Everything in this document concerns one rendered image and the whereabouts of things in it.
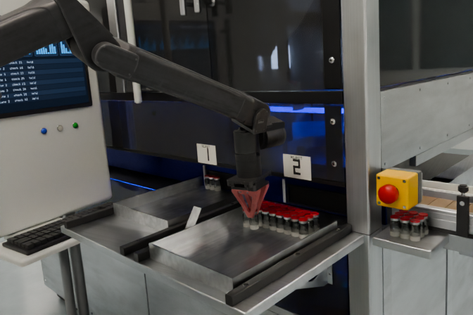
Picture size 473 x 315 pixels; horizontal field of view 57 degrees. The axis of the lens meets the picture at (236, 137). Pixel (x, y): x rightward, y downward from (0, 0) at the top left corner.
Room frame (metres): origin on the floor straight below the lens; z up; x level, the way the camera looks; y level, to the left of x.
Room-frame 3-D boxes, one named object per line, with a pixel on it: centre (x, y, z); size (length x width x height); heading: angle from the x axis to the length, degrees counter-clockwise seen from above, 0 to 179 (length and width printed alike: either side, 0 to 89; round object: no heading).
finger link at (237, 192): (0.98, -0.03, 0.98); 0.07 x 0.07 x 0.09; 59
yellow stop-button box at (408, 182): (0.92, -0.34, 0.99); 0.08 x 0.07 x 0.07; 135
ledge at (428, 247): (0.94, -0.38, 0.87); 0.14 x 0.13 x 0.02; 135
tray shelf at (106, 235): (1.08, 0.09, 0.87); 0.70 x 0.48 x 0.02; 45
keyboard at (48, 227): (1.34, 0.53, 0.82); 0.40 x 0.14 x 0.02; 144
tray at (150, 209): (1.25, 0.16, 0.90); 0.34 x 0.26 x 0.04; 135
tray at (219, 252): (0.93, -0.01, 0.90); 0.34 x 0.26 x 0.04; 135
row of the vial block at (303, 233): (1.01, -0.08, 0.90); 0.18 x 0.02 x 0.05; 45
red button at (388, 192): (0.89, -0.31, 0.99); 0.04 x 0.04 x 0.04; 45
